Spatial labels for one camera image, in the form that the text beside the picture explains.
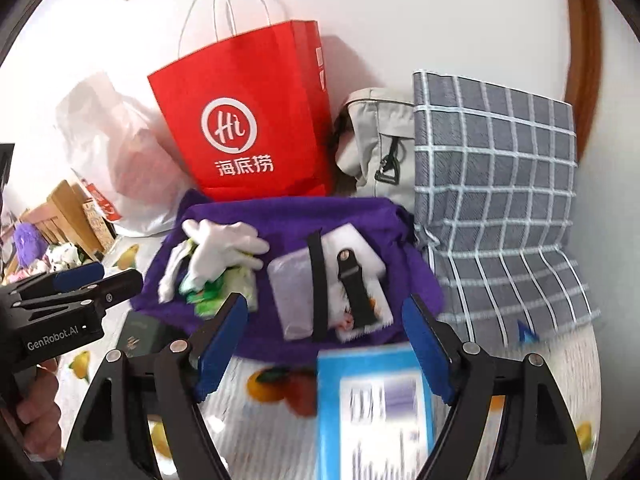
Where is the red paper bag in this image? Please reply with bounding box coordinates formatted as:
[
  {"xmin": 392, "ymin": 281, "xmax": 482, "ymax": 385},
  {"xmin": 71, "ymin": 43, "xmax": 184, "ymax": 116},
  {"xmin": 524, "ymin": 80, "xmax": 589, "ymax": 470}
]
[{"xmin": 146, "ymin": 0, "xmax": 335, "ymax": 200}]

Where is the translucent white mesh bag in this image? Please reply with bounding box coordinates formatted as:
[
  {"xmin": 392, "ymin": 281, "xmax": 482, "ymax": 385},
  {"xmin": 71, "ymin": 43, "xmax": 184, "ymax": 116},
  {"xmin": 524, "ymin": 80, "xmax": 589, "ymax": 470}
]
[{"xmin": 266, "ymin": 252, "xmax": 326, "ymax": 342}]

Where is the purple towel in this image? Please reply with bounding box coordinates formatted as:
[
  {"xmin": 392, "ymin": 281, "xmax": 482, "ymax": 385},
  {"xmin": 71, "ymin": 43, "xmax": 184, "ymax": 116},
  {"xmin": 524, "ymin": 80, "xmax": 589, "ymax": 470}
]
[{"xmin": 130, "ymin": 189, "xmax": 446, "ymax": 361}]

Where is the wooden headboard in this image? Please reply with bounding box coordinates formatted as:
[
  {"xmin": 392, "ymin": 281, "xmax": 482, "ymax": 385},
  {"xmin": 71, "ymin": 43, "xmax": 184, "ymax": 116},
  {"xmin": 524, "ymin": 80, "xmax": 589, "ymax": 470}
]
[{"xmin": 20, "ymin": 180, "xmax": 108, "ymax": 261}]

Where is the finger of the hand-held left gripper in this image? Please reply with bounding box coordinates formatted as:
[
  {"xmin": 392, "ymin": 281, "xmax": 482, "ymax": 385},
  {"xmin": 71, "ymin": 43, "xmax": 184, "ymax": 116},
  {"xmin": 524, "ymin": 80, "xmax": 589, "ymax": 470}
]
[
  {"xmin": 79, "ymin": 268, "xmax": 144, "ymax": 318},
  {"xmin": 10, "ymin": 261, "xmax": 106, "ymax": 306}
]

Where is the purple plush toy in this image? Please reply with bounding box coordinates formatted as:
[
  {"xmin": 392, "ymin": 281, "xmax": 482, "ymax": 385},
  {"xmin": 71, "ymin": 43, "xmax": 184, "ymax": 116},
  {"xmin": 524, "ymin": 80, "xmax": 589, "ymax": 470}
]
[{"xmin": 14, "ymin": 224, "xmax": 46, "ymax": 267}]

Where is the white plastic shopping bag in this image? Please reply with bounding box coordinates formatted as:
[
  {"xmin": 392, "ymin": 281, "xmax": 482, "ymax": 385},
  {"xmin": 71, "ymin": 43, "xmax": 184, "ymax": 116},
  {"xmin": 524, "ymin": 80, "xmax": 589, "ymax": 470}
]
[{"xmin": 54, "ymin": 72, "xmax": 193, "ymax": 237}]

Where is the small white red sachet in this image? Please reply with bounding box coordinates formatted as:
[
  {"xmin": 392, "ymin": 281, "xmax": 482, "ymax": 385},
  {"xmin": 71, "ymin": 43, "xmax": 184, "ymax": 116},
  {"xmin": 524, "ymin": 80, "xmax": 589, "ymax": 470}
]
[{"xmin": 334, "ymin": 305, "xmax": 392, "ymax": 345}]

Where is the wide black strap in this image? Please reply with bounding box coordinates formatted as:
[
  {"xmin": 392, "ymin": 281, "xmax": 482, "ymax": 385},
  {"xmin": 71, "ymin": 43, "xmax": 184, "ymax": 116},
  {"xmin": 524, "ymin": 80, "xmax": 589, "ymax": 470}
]
[{"xmin": 336, "ymin": 249, "xmax": 377, "ymax": 332}]

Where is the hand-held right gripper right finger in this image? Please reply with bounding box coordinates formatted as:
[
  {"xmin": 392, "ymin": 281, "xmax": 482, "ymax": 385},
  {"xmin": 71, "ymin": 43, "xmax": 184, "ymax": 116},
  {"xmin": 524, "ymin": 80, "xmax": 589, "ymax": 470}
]
[{"xmin": 401, "ymin": 294, "xmax": 588, "ymax": 480}]

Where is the grey plaid cushion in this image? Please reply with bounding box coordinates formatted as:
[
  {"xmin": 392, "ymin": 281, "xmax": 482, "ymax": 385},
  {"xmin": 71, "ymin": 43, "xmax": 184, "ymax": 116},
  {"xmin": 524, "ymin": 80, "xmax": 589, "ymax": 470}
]
[{"xmin": 411, "ymin": 71, "xmax": 602, "ymax": 348}]

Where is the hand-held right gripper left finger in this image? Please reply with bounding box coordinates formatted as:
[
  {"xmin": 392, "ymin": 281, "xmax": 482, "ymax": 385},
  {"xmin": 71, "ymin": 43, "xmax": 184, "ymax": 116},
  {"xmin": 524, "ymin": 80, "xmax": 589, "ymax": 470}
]
[{"xmin": 60, "ymin": 291, "xmax": 249, "ymax": 480}]

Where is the black and gold box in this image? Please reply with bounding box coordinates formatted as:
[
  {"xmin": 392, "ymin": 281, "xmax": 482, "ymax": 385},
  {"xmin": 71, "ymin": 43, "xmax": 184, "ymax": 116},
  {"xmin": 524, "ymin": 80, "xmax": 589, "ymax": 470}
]
[{"xmin": 114, "ymin": 310, "xmax": 173, "ymax": 361}]

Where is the person's left hand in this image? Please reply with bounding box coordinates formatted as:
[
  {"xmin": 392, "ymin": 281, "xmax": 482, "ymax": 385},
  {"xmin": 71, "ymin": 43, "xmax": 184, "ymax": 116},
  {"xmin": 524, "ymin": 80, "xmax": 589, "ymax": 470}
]
[{"xmin": 15, "ymin": 360, "xmax": 62, "ymax": 461}]

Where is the white sponge block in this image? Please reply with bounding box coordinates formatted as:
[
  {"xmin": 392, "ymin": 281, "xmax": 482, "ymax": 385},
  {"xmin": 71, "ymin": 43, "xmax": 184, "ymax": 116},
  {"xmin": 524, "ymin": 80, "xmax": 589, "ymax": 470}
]
[{"xmin": 320, "ymin": 223, "xmax": 387, "ymax": 311}]

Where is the blue tissue pack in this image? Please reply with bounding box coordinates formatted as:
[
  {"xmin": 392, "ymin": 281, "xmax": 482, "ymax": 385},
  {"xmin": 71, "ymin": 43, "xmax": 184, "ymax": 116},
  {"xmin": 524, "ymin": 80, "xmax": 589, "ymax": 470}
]
[{"xmin": 316, "ymin": 344, "xmax": 436, "ymax": 480}]

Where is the beige fabric bag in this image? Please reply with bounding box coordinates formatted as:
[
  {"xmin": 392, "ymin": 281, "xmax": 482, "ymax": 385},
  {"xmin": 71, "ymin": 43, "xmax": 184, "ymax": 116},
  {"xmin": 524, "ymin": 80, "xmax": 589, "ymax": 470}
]
[{"xmin": 334, "ymin": 87, "xmax": 418, "ymax": 216}]

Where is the brown wooden door frame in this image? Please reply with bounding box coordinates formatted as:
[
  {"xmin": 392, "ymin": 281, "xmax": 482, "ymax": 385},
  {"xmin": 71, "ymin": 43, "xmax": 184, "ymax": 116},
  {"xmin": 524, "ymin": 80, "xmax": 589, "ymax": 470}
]
[{"xmin": 562, "ymin": 0, "xmax": 601, "ymax": 166}]

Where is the green snack packet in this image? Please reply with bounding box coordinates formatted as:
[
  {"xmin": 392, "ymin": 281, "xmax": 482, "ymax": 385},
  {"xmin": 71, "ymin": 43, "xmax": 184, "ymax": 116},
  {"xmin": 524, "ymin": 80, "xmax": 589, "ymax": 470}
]
[{"xmin": 182, "ymin": 280, "xmax": 236, "ymax": 318}]

